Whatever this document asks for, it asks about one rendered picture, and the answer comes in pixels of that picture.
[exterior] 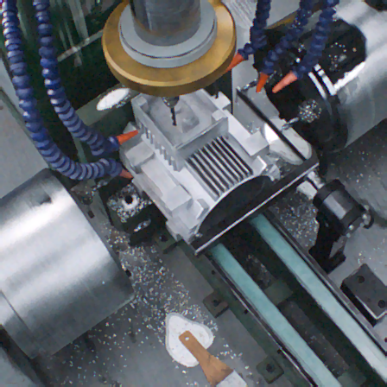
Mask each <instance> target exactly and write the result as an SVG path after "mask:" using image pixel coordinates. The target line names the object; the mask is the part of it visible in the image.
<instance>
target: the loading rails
mask: <svg viewBox="0 0 387 387"><path fill-rule="evenodd" d="M154 204H155V203H154ZM155 210H156V214H157V218H158V221H159V222H160V223H161V224H162V226H163V228H162V229H161V230H159V231H158V232H156V233H155V234H153V235H152V236H151V239H152V241H153V243H154V244H155V245H156V247H157V248H158V249H159V250H160V251H161V252H162V253H163V254H165V253H166V252H169V251H171V250H172V249H173V248H174V247H176V245H178V247H179V248H180V249H181V251H182V252H183V253H184V254H185V255H186V256H187V257H188V259H189V260H190V261H191V262H192V264H193V265H194V266H195V267H196V269H197V270H198V271H199V272H200V273H201V275H203V277H205V278H206V280H207V281H208V283H209V285H210V286H211V287H212V288H213V290H214V291H213V292H212V293H211V294H210V295H207V297H205V298H204V299H203V300H202V302H203V304H204V306H205V307H206V309H207V310H208V311H209V313H210V314H211V315H212V316H213V318H214V319H215V318H217V317H219V316H220V315H221V314H223V313H224V312H225V311H226V310H227V309H229V308H230V310H231V311H232V313H233V314H234V315H235V316H236V318H238V319H239V320H240V322H241V323H242V324H243V325H244V328H246V330H247V331H248V332H249V333H250V335H251V336H252V337H253V338H254V339H255V340H256V341H257V343H258V344H259V345H260V346H261V347H262V348H263V350H264V351H265V352H266V354H267V355H268V356H269V357H267V358H266V359H265V360H264V361H262V362H261V363H260V364H258V365H257V367H256V369H257V371H258V372H259V374H260V375H261V376H262V377H263V379H264V380H266V382H267V383H268V384H271V383H272V382H273V381H275V380H276V379H277V378H279V377H280V376H281V375H282V374H283V375H284V376H285V377H286V378H287V379H288V380H289V382H290V383H291V384H292V385H293V386H294V387H363V386H364V385H365V387H387V343H386V342H385V341H384V339H383V338H382V337H381V336H379V334H378V333H377V331H376V330H375V329H374V328H373V327H372V326H371V325H370V323H369V322H368V321H367V320H366V319H365V317H364V316H363V315H362V314H361V313H360V312H359V311H358V310H357V309H356V308H355V307H354V305H353V304H352V303H351V302H350V301H349V299H348V297H347V296H345V295H344V294H343V292H342V291H341V290H340V288H338V287H337V286H336V284H335V283H334V281H333V280H332V279H331V278H329V277H328V275H327V273H326V272H325V271H324V270H323V269H322V268H321V267H320V266H319V264H317V263H316V262H315V260H314V259H313V258H312V256H311V255H310V254H308V252H307V251H306V250H305V249H304V248H303V247H302V246H301V243H300V242H299V241H298V240H297V239H296V238H295V237H294V236H293V235H292V234H291V233H290V232H289V229H288V228H287V227H286V226H285V225H284V224H283V223H282V221H281V220H280V219H279V218H278V217H276V216H275V215H274V213H273V212H272V211H271V210H270V209H269V208H268V209H267V210H266V211H264V212H263V213H261V214H260V215H258V216H257V217H255V218H254V219H252V220H250V221H249V222H248V223H246V225H244V226H243V227H241V228H240V229H238V230H237V231H236V233H237V234H238V236H239V237H240V238H241V239H242V240H243V241H244V244H245V245H246V246H247V247H248V248H249V249H250V250H251V251H252V253H253V254H254V255H255V256H256V257H257V259H258V260H259V261H260V262H261V263H262V264H263V267H264V268H266V269H267V271H268V272H269V273H270V274H271V275H272V276H273V277H274V278H275V279H276V281H275V282H274V283H272V284H271V285H269V286H268V287H266V288H265V289H263V290H261V289H260V288H259V287H258V286H257V284H256V283H255V282H254V281H253V279H252V278H251V277H250V276H249V274H248V273H247V272H245V271H244V269H243V268H242V267H241V266H240V264H239V262H238V261H237V259H236V258H235V257H234V256H233V255H232V254H231V253H230V252H229V251H228V250H227V249H226V248H225V247H224V245H223V244H222V243H221V242H220V243H219V244H217V245H216V246H214V247H213V248H212V249H211V250H210V251H208V252H207V253H206V254H203V255H202V256H201V257H199V258H195V257H194V255H193V254H191V253H190V251H189V246H188V244H187V243H186V241H185V240H184V239H183V238H182V239H181V240H179V241H178V242H176V241H175V238H174V237H173V236H172V234H171V233H170V232H169V231H168V228H167V224H166V222H168V219H167V218H166V217H165V216H164V214H163V213H162V212H161V210H160V209H159V208H158V207H157V205H156V204H155ZM292 301H294V302H295V303H296V304H297V306H298V307H299V309H300V310H301V311H302V312H303V313H304V314H305V315H306V316H307V317H308V319H309V320H311V321H312V322H313V325H314V326H315V327H316V328H317V329H318V330H319V331H320V333H321V335H324V337H325V338H326V341H328V342H329V343H330V345H331V346H332V347H333V348H334V350H335V351H336V352H337V353H338V354H339V355H340V356H341V357H342V358H343V360H344V361H345V362H346V363H347V364H348V366H349V368H348V369H346V370H345V371H343V372H342V373H341V374H340V375H339V376H337V377H336V378H335V376H334V375H333V374H332V373H331V372H330V371H329V370H328V369H327V368H326V367H325V365H324V364H323V363H322V362H321V360H320V359H319V358H318V356H317V355H316V354H315V353H314V352H313V350H312V349H311V348H310V347H309V346H308V345H307V344H306V341H304V340H303V339H302V337H301V336H300V335H299V334H298V332H296V330H295V329H294V328H293V327H292V326H290V323H289V322H288V321H287V320H286V318H284V317H283V316H282V314H281V312H280V311H279V310H280V309H282V308H284V307H285V306H286V305H288V304H289V303H290V302H292Z"/></svg>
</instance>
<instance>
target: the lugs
mask: <svg viewBox="0 0 387 387"><path fill-rule="evenodd" d="M133 130H138V134H137V135H135V136H133V137H132V138H131V139H129V141H137V140H138V138H139V136H141V134H142V131H141V128H140V127H139V126H137V125H136V122H129V123H128V125H127V127H126V128H125V130H124V132H123V133H126V132H130V131H133ZM273 165H274V164H273V163H272V161H271V160H270V159H269V157H268V156H266V155H258V156H257V158H256V159H255V160H254V162H253V163H252V164H251V166H252V167H253V168H254V169H255V170H256V171H257V172H258V173H259V174H267V173H269V171H270V169H271V168H272V167H273ZM210 210H211V207H210V206H209V205H208V204H207V203H206V202H205V200H204V199H197V200H194V201H193V203H192V204H191V206H190V207H189V208H188V209H187V212H188V213H189V214H190V215H191V216H192V218H193V219H194V220H200V219H203V218H205V216H206V215H207V214H208V213H209V211H210Z"/></svg>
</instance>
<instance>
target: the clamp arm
mask: <svg viewBox="0 0 387 387"><path fill-rule="evenodd" d="M318 166H319V164H318V162H317V161H316V160H315V159H314V158H313V157H310V158H308V159H307V160H306V161H305V162H304V163H301V164H300V165H299V166H297V167H296V168H294V169H292V170H291V171H290V172H289V173H288V174H286V175H285V176H283V177H282V178H281V179H280V180H278V179H274V180H273V181H272V182H271V186H269V187H267V188H266V189H264V190H263V191H262V192H261V193H259V194H258V195H257V196H255V197H254V198H252V199H251V200H249V201H248V202H247V203H246V204H244V205H243V206H241V207H240V208H239V209H238V210H237V211H235V212H234V213H232V214H230V215H229V216H228V217H226V218H225V219H223V220H222V221H220V222H218V223H217V224H215V225H214V226H213V227H212V228H210V229H209V230H208V231H206V232H204V233H203V234H202V233H201V232H200V233H198V234H197V235H195V236H194V238H195V240H194V241H192V242H191V243H189V244H188V246H189V251H190V253H191V254H193V256H194V257H195V258H199V257H201V256H202V255H203V254H206V253H207V252H208V251H210V250H211V249H212V248H213V247H214V246H216V245H217V244H219V243H220V242H222V241H223V240H225V239H226V238H228V237H229V236H231V235H232V234H233V233H234V232H236V231H237V230H238V229H240V228H241V227H243V226H244V225H246V223H248V222H249V221H250V220H252V219H254V218H255V217H257V216H258V215H260V214H261V213H263V212H264V211H266V210H267V209H268V208H270V207H271V206H272V205H273V204H275V203H276V202H277V201H279V200H280V199H281V198H283V197H284V196H285V195H287V194H289V193H290V191H292V190H293V189H295V188H296V187H299V186H300V185H301V184H302V183H304V182H305V181H306V182H307V183H309V182H308V180H307V179H306V177H307V178H308V179H309V180H310V179H311V177H312V176H311V175H310V174H309V173H311V174H312V175H315V174H316V173H317V169H318ZM314 171H315V172H316V173H315V172H314ZM317 174H318V173H317Z"/></svg>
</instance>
